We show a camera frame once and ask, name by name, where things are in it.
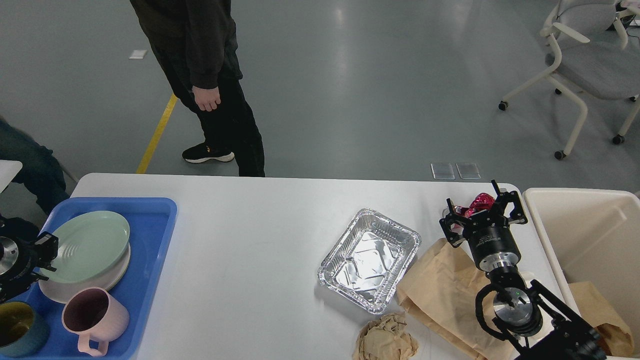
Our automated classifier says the red foil wrapper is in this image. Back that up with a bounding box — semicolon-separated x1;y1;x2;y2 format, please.
454;193;495;218

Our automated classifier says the dark green mug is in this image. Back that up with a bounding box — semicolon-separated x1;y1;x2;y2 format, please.
0;301;51;358

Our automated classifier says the white grey office chair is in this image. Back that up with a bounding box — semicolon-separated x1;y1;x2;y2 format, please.
498;0;640;160

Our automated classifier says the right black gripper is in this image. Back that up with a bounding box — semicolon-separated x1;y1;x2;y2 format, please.
439;180;528;273

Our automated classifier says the aluminium foil tray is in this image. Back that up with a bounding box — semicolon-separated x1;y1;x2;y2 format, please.
317;208;422;315

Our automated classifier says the standing person in black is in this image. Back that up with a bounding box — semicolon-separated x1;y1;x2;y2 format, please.
130;0;265;177

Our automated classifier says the green plate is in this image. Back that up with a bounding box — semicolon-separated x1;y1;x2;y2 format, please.
50;210;130;284

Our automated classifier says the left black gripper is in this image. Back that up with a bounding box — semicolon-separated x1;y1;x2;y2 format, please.
0;232;59;303

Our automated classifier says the left floor outlet plate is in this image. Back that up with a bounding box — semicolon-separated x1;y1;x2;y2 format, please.
430;162;457;181

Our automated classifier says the crumpled brown paper ball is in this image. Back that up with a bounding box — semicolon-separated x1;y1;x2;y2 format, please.
352;312;419;360

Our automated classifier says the beige plastic bin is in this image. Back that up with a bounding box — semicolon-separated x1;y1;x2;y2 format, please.
523;187;640;358

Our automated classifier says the blue plastic tray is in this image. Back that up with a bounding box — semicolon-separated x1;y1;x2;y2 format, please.
16;197;178;360

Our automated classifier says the brown paper bag in bin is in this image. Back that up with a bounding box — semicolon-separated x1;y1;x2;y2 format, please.
568;281;635;358

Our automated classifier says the right floor outlet plate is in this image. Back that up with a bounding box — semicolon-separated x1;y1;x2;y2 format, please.
455;162;482;180

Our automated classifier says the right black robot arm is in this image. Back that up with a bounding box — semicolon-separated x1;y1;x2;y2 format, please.
439;180;607;360

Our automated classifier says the standing person's left hand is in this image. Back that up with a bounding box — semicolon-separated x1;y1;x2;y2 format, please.
192;86;222;112

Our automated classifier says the floor outlet plate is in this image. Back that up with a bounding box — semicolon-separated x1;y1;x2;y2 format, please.
430;162;457;181
455;162;482;180

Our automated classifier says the pink mug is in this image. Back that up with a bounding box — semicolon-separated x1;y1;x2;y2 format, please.
61;287;130;357

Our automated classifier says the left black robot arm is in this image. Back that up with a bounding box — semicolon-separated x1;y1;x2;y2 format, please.
0;216;58;304

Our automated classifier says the pink plate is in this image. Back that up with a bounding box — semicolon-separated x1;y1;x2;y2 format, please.
38;242;132;304

